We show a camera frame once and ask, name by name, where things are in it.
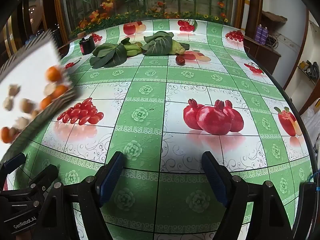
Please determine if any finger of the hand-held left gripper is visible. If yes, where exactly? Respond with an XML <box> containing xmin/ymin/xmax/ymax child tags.
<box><xmin>0</xmin><ymin>152</ymin><xmax>27</xmax><ymax>180</ymax></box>
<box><xmin>26</xmin><ymin>164</ymin><xmax>59</xmax><ymax>193</ymax></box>

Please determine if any large orange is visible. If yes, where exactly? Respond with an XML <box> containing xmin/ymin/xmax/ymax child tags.
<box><xmin>51</xmin><ymin>84</ymin><xmax>68</xmax><ymax>99</ymax></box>
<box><xmin>45</xmin><ymin>66</ymin><xmax>63</xmax><ymax>82</ymax></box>

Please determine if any small orange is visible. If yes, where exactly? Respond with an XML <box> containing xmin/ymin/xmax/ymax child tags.
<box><xmin>0</xmin><ymin>127</ymin><xmax>12</xmax><ymax>144</ymax></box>
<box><xmin>40</xmin><ymin>96</ymin><xmax>53</xmax><ymax>110</ymax></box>

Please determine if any brown wooden side cabinet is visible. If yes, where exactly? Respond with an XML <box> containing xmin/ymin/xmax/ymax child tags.
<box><xmin>244</xmin><ymin>35</ymin><xmax>282</xmax><ymax>74</ymax></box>

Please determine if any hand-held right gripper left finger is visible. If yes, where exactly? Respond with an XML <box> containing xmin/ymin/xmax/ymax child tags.
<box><xmin>37</xmin><ymin>151</ymin><xmax>125</xmax><ymax>240</ymax></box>

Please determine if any black box with red label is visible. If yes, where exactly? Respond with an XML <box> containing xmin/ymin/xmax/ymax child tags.
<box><xmin>79</xmin><ymin>37</ymin><xmax>96</xmax><ymax>55</ymax></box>

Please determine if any pale green vegetable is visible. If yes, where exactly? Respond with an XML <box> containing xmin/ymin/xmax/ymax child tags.
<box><xmin>121</xmin><ymin>38</ymin><xmax>143</xmax><ymax>57</ymax></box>

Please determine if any white tray with striped rim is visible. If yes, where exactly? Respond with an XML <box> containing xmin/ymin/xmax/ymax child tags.
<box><xmin>0</xmin><ymin>29</ymin><xmax>78</xmax><ymax>160</ymax></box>

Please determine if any brown round fruit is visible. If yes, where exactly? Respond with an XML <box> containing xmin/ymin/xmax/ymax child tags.
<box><xmin>19</xmin><ymin>98</ymin><xmax>34</xmax><ymax>113</ymax></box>

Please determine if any dark green leafy vegetable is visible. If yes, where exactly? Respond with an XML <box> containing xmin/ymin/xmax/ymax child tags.
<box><xmin>142</xmin><ymin>31</ymin><xmax>175</xmax><ymax>56</ymax></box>
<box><xmin>89</xmin><ymin>42</ymin><xmax>128</xmax><ymax>68</ymax></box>

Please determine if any green fruit-print tablecloth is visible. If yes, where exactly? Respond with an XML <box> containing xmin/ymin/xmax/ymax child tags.
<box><xmin>0</xmin><ymin>19</ymin><xmax>318</xmax><ymax>240</ymax></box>

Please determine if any wall shelf with tools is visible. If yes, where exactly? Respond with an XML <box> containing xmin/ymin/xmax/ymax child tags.
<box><xmin>297</xmin><ymin>60</ymin><xmax>320</xmax><ymax>85</ymax></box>

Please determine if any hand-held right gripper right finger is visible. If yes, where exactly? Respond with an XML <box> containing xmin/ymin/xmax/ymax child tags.
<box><xmin>201</xmin><ymin>151</ymin><xmax>294</xmax><ymax>240</ymax></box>

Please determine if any beige sugarcane chunk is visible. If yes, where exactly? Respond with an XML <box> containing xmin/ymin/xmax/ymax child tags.
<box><xmin>2</xmin><ymin>97</ymin><xmax>13</xmax><ymax>111</ymax></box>
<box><xmin>15</xmin><ymin>117</ymin><xmax>30</xmax><ymax>130</ymax></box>
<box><xmin>8</xmin><ymin>84</ymin><xmax>22</xmax><ymax>97</ymax></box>

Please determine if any wooden wall shelf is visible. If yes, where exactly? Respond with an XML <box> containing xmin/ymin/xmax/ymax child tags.
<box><xmin>261</xmin><ymin>10</ymin><xmax>287</xmax><ymax>24</ymax></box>

